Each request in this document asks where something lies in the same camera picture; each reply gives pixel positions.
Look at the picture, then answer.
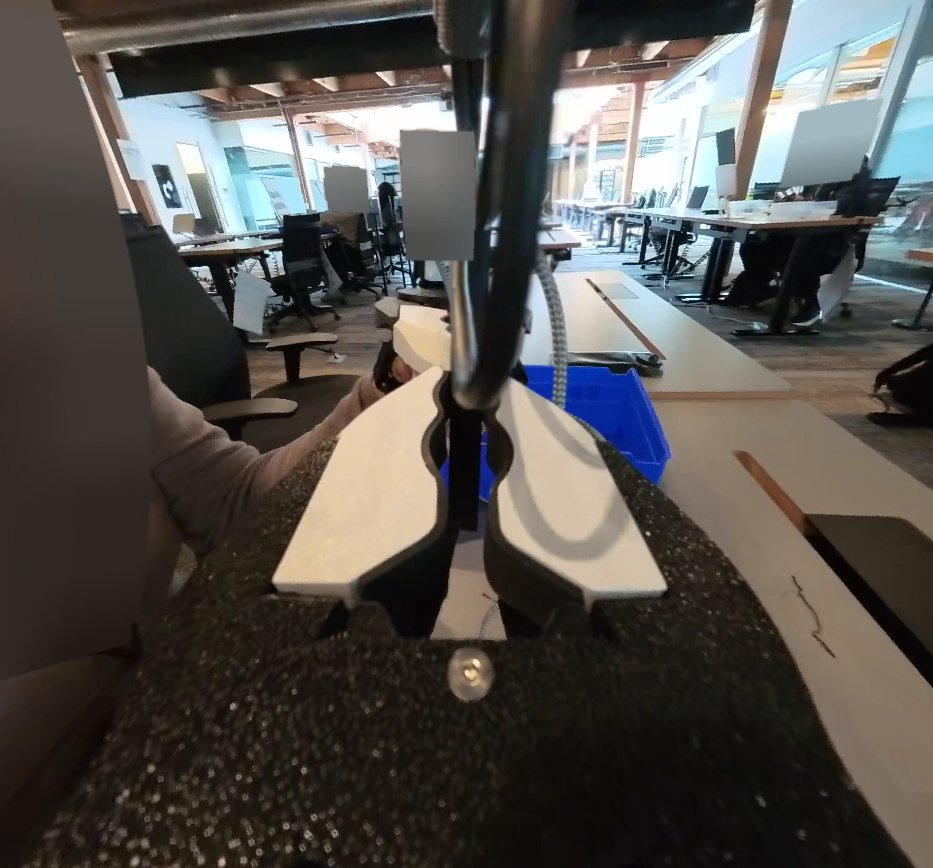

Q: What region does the black bag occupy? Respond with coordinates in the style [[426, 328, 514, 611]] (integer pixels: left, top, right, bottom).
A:
[[867, 343, 933, 428]]

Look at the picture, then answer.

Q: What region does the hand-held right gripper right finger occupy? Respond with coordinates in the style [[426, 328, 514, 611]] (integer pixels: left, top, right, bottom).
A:
[[481, 380, 669, 627]]

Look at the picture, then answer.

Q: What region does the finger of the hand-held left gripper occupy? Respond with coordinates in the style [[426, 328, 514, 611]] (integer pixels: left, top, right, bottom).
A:
[[394, 304, 454, 375]]

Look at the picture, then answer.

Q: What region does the black usb cable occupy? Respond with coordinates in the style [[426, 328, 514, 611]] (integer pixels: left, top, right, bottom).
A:
[[433, 0, 573, 528]]

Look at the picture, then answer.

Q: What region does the person's left forearm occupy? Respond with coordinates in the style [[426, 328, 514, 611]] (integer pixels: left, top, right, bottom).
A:
[[148, 365, 380, 556]]

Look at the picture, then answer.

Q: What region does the blue plastic bin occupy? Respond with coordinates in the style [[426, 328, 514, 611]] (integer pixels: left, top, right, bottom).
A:
[[439, 364, 673, 506]]

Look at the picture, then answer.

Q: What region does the wooden office desk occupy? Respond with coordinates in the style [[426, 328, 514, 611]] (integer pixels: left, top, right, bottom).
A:
[[554, 198, 886, 340], [178, 234, 344, 301]]

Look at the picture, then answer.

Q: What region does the black thread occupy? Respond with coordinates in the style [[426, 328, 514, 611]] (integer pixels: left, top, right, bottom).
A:
[[789, 575, 838, 659]]

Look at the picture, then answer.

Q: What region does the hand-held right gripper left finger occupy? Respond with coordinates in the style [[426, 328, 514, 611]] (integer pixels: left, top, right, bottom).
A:
[[270, 365, 459, 637]]

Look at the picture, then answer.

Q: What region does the black office chair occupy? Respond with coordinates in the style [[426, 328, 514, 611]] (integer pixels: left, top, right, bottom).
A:
[[120, 212, 365, 454], [266, 212, 341, 336]]

